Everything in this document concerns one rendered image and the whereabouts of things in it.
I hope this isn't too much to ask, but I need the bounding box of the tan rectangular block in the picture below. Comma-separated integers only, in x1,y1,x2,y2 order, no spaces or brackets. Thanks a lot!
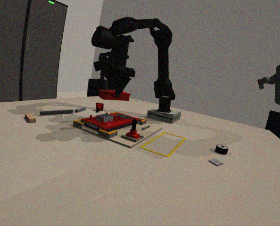
25,113,36,123

